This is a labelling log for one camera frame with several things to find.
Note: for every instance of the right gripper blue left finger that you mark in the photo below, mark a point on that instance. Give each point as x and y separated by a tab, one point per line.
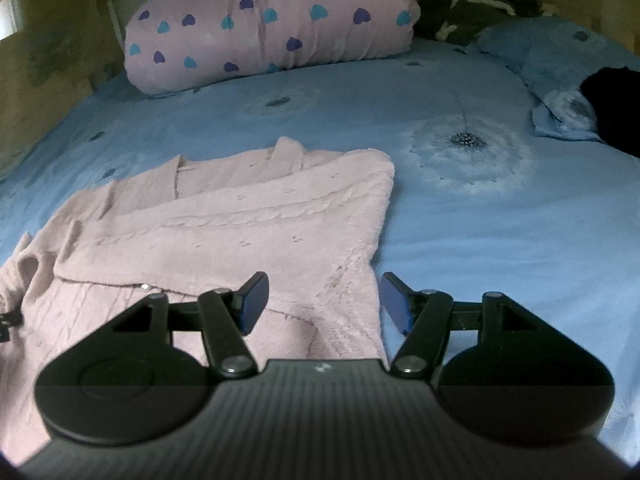
226	317

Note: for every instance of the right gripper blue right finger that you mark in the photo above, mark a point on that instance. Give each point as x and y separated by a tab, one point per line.
423	319

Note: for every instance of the pink knit cardigan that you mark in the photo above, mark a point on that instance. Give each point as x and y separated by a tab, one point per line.
310	220

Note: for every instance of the blue dandelion bed sheet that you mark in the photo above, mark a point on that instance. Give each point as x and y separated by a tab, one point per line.
480	202

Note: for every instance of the sheer floral curtain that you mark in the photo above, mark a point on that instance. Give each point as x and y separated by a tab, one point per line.
54	54

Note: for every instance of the blue dandelion pillow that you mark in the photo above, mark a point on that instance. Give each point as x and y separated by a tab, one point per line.
553	57

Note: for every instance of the pink heart-print rolled quilt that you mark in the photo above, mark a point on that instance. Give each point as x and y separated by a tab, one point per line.
176	45

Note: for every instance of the black cloth on pillow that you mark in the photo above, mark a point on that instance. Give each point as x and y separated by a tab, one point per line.
613	94

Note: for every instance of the black white-trimmed garment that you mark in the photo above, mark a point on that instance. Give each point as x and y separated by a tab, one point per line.
460	22

